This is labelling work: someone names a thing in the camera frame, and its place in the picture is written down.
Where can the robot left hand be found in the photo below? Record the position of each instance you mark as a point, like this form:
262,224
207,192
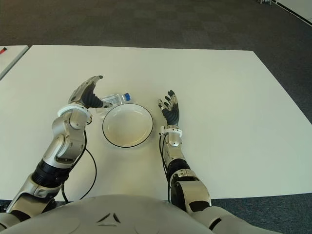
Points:
81,93

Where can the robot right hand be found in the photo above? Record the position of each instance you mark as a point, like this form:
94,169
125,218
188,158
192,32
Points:
173,115

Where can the clear water bottle blue cap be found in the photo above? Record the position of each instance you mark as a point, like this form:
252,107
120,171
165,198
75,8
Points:
114,98

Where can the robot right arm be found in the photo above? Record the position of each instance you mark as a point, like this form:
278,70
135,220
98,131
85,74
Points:
174,151

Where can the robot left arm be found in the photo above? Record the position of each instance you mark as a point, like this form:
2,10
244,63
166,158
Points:
65,141

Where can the white plate black rim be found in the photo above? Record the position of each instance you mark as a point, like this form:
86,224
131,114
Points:
128,125

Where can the white side table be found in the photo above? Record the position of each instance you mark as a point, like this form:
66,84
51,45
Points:
11,61

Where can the red marker pen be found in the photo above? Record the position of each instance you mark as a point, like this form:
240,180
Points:
3,50

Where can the grey robot torso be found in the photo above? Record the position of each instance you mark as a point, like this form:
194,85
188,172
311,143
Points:
136,214

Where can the grey chair base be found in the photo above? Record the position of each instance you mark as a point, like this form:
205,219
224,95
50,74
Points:
262,1

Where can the white board with dark edge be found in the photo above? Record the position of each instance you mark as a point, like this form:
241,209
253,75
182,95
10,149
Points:
299,8

